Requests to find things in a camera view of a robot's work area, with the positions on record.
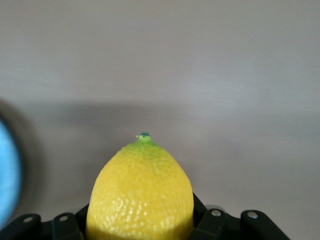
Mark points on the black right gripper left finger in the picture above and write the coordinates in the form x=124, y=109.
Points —
x=50, y=230

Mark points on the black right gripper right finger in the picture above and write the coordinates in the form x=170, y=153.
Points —
x=225, y=227

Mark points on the yellow lemon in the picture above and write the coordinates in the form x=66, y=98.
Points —
x=140, y=195

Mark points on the blue round plate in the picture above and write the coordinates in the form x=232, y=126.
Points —
x=8, y=170

